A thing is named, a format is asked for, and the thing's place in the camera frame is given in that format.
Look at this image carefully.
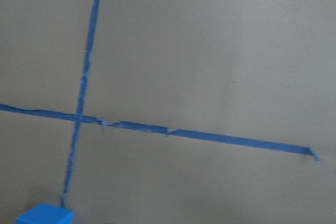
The blue wooden block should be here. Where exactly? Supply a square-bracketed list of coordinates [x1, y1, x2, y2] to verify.
[15, 204, 74, 224]

